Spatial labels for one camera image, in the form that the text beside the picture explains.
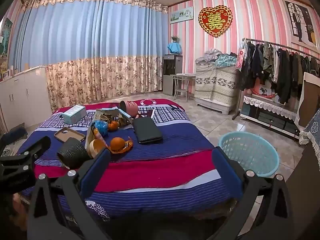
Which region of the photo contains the long wall picture panel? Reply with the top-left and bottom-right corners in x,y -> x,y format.
170,6 -> 194,24

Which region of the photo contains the brown paper package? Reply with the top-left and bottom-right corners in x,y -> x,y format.
94,107 -> 133,128

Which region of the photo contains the grey storage cabinet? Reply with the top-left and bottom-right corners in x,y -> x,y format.
195,96 -> 238,116

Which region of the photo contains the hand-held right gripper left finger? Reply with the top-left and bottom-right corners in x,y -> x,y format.
26,148 -> 113,240

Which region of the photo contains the pink mug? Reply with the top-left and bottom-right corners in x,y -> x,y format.
119,100 -> 139,119

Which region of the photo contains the light blue plastic basket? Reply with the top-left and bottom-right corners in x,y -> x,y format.
218,131 -> 281,178

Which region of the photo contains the teal tissue box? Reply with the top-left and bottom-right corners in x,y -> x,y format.
61,105 -> 87,125

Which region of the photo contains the blue cloth cover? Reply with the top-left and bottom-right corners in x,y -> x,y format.
167,42 -> 182,55

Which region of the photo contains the white and yellow wrapper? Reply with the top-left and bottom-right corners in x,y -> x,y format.
85,122 -> 111,153

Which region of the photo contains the beige patterned cloth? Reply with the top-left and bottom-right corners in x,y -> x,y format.
194,61 -> 241,105

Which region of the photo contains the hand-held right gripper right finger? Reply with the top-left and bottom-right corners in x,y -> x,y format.
207,145 -> 295,240

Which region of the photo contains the white lace cloth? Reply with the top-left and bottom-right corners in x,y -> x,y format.
244,94 -> 299,120

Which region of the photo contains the small round metal table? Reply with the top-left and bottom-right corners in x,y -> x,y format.
170,73 -> 197,101

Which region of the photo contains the white cabinet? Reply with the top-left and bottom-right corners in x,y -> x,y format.
0,65 -> 53,133

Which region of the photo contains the blue fringed cloth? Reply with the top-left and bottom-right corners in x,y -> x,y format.
298,109 -> 320,163

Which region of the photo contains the blue and floral curtain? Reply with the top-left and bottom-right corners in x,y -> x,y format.
9,0 -> 170,111

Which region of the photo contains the red and pink toy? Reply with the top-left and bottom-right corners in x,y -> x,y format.
251,84 -> 278,99

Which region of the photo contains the row of hanging clothes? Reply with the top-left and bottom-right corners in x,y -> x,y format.
241,41 -> 320,105

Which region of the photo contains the red heart wall decoration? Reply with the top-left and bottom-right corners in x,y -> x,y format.
199,5 -> 233,38

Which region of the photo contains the pink hanging packet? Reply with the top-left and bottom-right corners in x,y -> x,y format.
235,47 -> 247,71

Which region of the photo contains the blue plastic bag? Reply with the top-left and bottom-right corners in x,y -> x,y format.
93,120 -> 109,137

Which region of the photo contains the low black media cabinet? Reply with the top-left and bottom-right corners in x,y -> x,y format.
240,94 -> 301,139

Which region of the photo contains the blue and red striped blanket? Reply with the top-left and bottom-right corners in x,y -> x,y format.
15,98 -> 238,221

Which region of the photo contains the grey water dispenser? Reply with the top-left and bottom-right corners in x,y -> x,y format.
162,54 -> 183,96

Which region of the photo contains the black wallet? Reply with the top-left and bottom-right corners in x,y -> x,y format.
132,116 -> 164,145

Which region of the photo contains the orange peel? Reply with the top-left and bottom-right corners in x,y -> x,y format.
105,136 -> 134,155

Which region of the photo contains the folded brown table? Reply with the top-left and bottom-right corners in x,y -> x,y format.
294,72 -> 320,133

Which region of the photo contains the pile of clothes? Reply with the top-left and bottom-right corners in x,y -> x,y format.
195,47 -> 238,68

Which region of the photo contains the brown phone case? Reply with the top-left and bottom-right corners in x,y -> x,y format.
54,127 -> 86,144

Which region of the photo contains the metal clothes rack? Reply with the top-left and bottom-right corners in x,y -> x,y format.
232,38 -> 320,121

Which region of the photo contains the green wall poster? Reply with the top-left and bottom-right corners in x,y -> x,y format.
0,17 -> 13,68

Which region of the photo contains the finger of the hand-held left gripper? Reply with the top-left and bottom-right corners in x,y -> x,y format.
14,136 -> 52,161
0,131 -> 18,156

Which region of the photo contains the framed couple wall poster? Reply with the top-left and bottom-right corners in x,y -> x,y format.
282,0 -> 320,48

